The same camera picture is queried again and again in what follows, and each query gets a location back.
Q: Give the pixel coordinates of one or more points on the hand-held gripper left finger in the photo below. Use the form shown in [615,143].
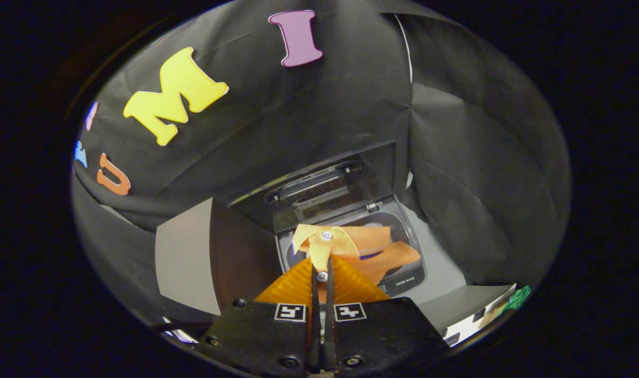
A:
[315,336]

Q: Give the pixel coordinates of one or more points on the grey cabinet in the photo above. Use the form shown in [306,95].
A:
[188,257]

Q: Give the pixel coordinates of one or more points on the yellow polo shirt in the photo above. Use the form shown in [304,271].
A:
[372,247]

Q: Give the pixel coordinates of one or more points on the grey washing machine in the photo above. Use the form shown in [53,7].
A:
[403,283]

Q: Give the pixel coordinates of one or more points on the green crumpled bag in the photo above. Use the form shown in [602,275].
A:
[518,299]

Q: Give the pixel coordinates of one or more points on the dark washing machine lid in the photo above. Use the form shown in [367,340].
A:
[372,173]

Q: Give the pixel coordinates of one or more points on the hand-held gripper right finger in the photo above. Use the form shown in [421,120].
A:
[330,336]

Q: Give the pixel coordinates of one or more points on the black backdrop cloth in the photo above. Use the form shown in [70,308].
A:
[482,157]

